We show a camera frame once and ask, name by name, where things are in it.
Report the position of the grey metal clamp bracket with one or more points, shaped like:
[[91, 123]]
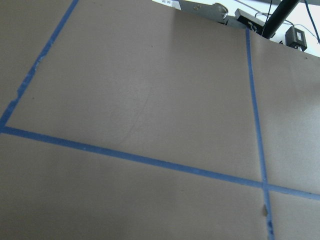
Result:
[[215, 12]]

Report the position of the small black adapter box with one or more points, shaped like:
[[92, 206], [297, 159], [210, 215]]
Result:
[[295, 38]]

